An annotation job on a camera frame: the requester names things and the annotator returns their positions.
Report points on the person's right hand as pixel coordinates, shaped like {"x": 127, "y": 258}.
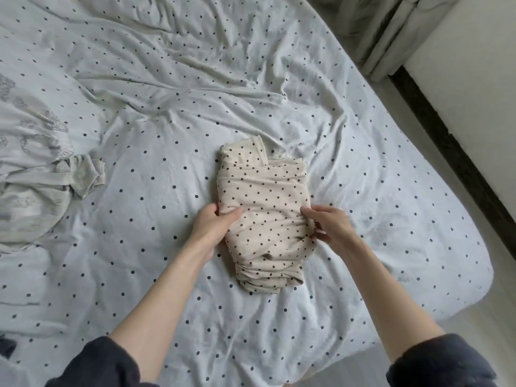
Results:
{"x": 339, "y": 229}

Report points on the person's left hand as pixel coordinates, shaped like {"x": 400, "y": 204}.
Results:
{"x": 211, "y": 229}

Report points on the cream polka dot trousers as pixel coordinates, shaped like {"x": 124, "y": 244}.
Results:
{"x": 266, "y": 213}

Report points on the cream patterned pyjama top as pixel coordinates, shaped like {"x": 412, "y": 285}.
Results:
{"x": 32, "y": 181}

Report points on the dark grey jeans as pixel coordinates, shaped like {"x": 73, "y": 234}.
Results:
{"x": 6, "y": 346}

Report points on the person's right forearm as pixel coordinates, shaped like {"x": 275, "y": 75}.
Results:
{"x": 391, "y": 302}

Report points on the person's left forearm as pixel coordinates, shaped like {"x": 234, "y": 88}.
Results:
{"x": 161, "y": 310}

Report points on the white dotted bed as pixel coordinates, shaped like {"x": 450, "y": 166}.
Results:
{"x": 161, "y": 92}

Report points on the person's black right sleeve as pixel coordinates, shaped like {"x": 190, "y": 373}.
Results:
{"x": 443, "y": 362}

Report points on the person's black sleeve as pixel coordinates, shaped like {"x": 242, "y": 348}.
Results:
{"x": 93, "y": 366}
{"x": 443, "y": 362}

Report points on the person's black left sleeve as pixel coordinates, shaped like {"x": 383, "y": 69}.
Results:
{"x": 93, "y": 366}

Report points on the striped beige curtain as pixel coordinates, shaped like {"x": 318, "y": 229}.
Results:
{"x": 387, "y": 28}

